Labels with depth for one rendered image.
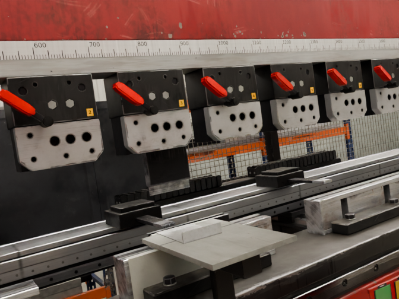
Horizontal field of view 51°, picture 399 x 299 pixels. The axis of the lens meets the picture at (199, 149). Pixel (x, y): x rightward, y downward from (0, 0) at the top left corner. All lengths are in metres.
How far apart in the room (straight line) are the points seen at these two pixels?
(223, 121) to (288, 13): 0.36
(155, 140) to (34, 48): 0.28
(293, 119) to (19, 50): 0.65
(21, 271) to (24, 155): 0.38
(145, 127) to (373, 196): 0.77
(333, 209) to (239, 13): 0.58
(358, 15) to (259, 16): 0.38
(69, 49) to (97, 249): 0.53
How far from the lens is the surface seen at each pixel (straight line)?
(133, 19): 0.89
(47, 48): 0.82
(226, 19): 1.01
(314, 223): 1.21
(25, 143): 0.78
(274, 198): 1.41
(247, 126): 0.99
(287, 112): 1.07
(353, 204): 1.29
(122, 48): 0.86
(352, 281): 1.12
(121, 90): 0.80
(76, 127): 0.80
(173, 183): 0.92
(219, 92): 0.91
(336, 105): 1.21
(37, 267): 1.09
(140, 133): 0.84
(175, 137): 0.88
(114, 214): 1.10
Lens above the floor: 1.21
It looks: 3 degrees down
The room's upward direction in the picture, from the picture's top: 8 degrees counter-clockwise
